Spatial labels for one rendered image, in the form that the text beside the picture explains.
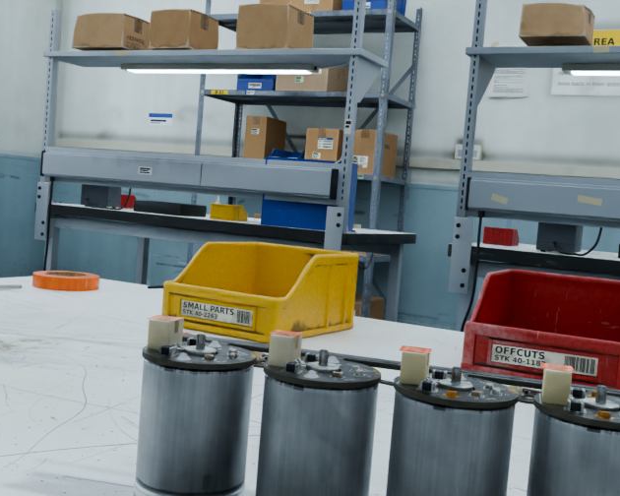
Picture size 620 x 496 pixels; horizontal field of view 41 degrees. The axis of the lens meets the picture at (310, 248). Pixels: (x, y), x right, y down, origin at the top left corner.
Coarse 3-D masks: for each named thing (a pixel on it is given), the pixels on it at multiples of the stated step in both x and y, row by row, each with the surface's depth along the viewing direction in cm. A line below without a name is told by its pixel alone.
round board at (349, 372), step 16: (272, 368) 17; (288, 368) 17; (304, 368) 17; (352, 368) 18; (368, 368) 18; (304, 384) 16; (320, 384) 16; (336, 384) 16; (352, 384) 16; (368, 384) 17
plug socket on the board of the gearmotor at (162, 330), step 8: (152, 320) 18; (160, 320) 18; (168, 320) 18; (176, 320) 18; (152, 328) 18; (160, 328) 18; (168, 328) 18; (176, 328) 19; (152, 336) 18; (160, 336) 18; (168, 336) 18; (176, 336) 18; (152, 344) 18; (160, 344) 18; (168, 344) 18; (176, 344) 18
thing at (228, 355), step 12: (144, 348) 18; (168, 348) 18; (216, 348) 19; (228, 348) 19; (240, 348) 19; (156, 360) 17; (168, 360) 17; (180, 360) 17; (192, 360) 17; (204, 360) 17; (216, 360) 17; (228, 360) 18; (240, 360) 18; (252, 360) 18
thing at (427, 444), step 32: (448, 384) 17; (416, 416) 16; (448, 416) 16; (480, 416) 16; (512, 416) 16; (416, 448) 16; (448, 448) 16; (480, 448) 16; (416, 480) 16; (448, 480) 16; (480, 480) 16
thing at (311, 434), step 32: (288, 384) 17; (288, 416) 17; (320, 416) 16; (352, 416) 17; (288, 448) 17; (320, 448) 16; (352, 448) 17; (288, 480) 17; (320, 480) 16; (352, 480) 17
